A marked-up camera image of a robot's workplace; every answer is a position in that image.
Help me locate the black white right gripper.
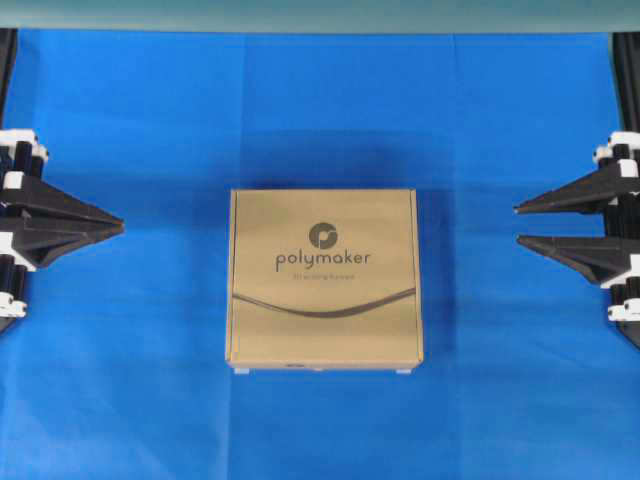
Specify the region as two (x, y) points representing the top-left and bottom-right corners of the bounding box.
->
(514, 130), (640, 322)

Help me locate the black table frame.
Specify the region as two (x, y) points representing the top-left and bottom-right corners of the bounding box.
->
(0, 28), (18, 124)
(611, 32), (640, 132)

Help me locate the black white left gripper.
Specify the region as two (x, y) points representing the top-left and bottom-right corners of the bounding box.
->
(1, 129), (124, 317)

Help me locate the black right table frame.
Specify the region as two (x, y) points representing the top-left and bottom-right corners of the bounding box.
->
(611, 32), (640, 132)

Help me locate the black left table frame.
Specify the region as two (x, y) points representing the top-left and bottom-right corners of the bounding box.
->
(0, 28), (18, 124)

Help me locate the brown polymaker cardboard box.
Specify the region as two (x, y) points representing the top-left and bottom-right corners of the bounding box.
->
(225, 189), (425, 373)

